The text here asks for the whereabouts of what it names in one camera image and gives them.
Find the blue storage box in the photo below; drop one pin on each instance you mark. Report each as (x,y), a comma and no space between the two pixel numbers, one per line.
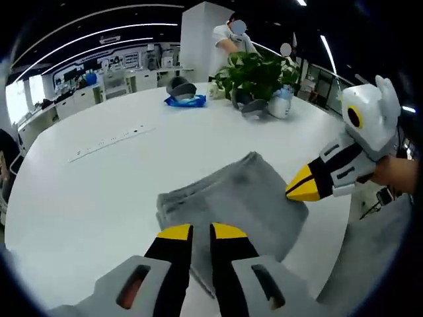
(91,80)

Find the green potted plant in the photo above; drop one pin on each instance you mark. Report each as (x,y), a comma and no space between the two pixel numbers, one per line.
(254,71)

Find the office chair with grey frame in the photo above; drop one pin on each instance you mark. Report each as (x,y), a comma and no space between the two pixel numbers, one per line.
(16,165)

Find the small white pot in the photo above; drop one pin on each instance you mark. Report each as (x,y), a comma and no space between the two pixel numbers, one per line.
(215,90)

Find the white inlaid power strip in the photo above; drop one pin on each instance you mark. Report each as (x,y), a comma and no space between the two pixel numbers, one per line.
(109,143)

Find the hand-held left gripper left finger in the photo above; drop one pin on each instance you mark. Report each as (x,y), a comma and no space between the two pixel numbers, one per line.
(172,264)

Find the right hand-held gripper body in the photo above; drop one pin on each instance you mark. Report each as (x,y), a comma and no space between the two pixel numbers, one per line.
(373,119)

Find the grey towel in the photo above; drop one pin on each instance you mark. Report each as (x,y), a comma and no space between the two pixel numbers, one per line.
(244,195)

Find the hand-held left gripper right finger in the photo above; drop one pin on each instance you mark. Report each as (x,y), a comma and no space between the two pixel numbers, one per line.
(231,264)

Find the person's right hand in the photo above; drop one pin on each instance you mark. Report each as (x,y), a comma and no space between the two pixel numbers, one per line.
(396,175)

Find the blue wet wipes packet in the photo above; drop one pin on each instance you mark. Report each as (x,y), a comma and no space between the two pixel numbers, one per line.
(185,101)

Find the white office chair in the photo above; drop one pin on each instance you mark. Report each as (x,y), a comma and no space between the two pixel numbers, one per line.
(114,84)

